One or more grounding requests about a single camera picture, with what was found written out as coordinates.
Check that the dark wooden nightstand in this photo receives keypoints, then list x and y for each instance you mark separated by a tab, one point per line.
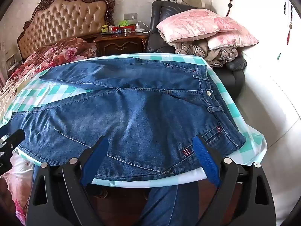
122	44

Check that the red tassel ornament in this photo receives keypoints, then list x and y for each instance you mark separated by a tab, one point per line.
229	7
289	31

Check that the yellow jar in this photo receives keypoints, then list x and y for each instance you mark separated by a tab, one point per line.
104	29

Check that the person's leg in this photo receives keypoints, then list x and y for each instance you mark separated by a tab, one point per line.
167	204

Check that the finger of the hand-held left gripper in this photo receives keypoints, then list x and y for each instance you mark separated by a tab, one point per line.
14	138

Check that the beige cushion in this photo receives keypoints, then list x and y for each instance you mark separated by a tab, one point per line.
191	1

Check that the large pink floral pillow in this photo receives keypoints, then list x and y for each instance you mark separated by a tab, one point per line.
188	26

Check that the small pink floral pillow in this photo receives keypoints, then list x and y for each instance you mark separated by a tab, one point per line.
232	40

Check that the plaid blanket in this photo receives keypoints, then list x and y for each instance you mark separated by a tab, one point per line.
211	51

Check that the round metal tin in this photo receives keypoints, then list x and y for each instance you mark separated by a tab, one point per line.
128	31

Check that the round green checkered table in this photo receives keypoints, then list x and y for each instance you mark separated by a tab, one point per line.
58	91

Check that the white wall socket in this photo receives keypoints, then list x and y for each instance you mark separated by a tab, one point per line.
130	16

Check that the white wardrobe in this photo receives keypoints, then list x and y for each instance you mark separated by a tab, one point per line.
258	28

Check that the green packet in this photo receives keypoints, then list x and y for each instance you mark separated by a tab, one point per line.
123	23

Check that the red floral quilt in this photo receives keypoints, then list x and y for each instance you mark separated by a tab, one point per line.
54	51

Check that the red box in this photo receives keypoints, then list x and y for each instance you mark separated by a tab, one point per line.
116	29

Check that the pink floral bed sheet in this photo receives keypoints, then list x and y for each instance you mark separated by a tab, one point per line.
20	181

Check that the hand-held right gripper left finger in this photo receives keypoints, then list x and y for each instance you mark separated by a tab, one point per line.
94	162

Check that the black leather armchair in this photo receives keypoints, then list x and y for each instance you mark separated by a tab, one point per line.
157	11

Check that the blue denim pants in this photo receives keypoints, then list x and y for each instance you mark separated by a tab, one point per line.
141	110

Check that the tufted carved wooden headboard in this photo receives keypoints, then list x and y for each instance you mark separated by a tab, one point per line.
63	18

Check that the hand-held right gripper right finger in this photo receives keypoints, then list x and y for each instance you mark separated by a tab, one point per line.
207	161

